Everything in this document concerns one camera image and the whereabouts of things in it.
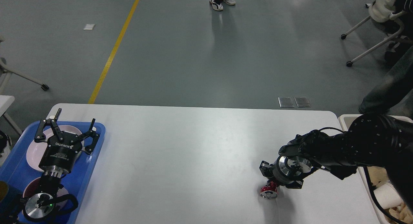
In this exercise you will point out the office chair right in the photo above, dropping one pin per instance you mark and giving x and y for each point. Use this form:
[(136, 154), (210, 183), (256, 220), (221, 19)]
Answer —
[(394, 17)]

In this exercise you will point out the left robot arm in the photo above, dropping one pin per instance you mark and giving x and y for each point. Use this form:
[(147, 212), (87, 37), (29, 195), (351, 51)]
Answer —
[(45, 177)]

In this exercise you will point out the brown paper bag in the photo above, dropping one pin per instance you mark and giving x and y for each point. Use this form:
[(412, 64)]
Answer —
[(378, 175)]

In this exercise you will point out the pink mug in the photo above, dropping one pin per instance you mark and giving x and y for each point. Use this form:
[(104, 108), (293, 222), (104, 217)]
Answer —
[(32, 186)]

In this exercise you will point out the dark green mug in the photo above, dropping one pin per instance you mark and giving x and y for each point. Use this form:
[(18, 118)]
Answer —
[(9, 199)]

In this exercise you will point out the floor outlet plate right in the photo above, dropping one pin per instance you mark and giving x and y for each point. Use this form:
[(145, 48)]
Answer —
[(302, 102)]

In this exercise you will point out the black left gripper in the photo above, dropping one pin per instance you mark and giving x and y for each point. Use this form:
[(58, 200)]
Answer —
[(61, 154)]

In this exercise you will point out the blue plastic tray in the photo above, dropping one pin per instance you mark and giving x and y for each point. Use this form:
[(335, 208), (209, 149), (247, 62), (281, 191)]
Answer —
[(17, 173)]

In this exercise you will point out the white side table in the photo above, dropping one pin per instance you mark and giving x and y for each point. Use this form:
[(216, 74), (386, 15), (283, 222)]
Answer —
[(5, 102)]

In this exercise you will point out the person in jeans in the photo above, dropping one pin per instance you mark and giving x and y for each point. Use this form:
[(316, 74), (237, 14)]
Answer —
[(395, 86)]

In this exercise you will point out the white paper cup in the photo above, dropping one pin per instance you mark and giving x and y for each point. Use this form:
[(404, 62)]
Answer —
[(387, 196)]

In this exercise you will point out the beige plastic bin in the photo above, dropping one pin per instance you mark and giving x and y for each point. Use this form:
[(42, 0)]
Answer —
[(345, 122)]

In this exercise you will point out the pink plate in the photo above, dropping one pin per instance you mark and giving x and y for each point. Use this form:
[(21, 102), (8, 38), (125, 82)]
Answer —
[(35, 150)]

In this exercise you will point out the floor outlet plate left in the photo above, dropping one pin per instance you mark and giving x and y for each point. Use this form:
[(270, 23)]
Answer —
[(286, 102)]

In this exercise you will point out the brown paper ball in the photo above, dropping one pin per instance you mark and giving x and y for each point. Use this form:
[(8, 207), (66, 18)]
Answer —
[(401, 213)]

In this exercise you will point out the green plate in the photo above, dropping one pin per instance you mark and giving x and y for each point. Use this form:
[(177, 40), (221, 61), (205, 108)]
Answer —
[(79, 144)]

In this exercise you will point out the person in white sneakers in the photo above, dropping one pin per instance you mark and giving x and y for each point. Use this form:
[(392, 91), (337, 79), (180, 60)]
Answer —
[(218, 6)]

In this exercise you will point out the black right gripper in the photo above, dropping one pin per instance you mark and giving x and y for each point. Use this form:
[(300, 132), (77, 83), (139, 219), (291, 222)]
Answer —
[(288, 171)]

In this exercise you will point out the floor outlet plate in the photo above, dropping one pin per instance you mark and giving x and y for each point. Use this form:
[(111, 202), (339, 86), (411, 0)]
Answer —
[(302, 102), (286, 102)]

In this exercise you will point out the crushed red can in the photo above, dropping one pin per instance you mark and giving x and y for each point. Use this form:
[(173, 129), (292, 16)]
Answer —
[(269, 191)]

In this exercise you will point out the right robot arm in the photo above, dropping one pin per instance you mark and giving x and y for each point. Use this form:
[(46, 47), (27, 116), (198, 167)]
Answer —
[(371, 140)]

